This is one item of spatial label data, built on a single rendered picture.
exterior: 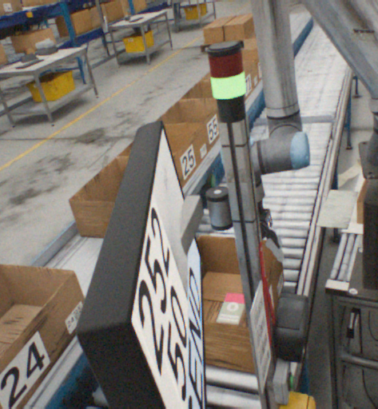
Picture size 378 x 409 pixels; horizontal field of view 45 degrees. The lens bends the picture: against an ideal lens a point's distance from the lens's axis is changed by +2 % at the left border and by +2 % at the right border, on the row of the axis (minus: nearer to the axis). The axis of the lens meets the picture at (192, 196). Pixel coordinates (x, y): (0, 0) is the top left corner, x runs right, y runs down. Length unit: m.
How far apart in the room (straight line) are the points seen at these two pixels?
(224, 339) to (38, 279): 0.59
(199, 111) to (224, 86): 2.01
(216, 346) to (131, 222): 0.87
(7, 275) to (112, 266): 1.13
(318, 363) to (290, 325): 1.37
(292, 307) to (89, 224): 0.99
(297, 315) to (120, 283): 0.65
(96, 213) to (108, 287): 1.33
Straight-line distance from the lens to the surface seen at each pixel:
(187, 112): 2.71
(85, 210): 1.75
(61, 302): 1.32
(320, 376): 2.30
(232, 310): 1.46
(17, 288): 1.55
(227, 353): 1.32
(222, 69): 0.67
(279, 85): 1.19
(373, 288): 1.56
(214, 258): 1.62
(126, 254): 0.43
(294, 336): 0.98
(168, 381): 0.47
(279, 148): 1.12
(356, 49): 1.03
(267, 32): 1.16
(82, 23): 9.16
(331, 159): 2.42
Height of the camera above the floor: 1.79
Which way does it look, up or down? 28 degrees down
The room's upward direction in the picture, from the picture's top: 11 degrees counter-clockwise
